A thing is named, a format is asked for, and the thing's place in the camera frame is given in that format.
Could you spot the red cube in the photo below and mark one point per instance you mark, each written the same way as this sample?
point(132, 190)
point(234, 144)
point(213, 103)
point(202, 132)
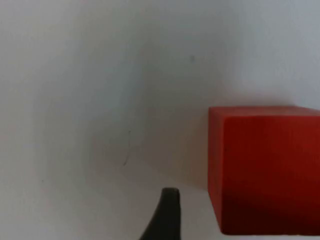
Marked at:
point(267, 170)

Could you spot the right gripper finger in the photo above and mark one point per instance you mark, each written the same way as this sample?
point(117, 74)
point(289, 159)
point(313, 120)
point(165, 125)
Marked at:
point(167, 217)

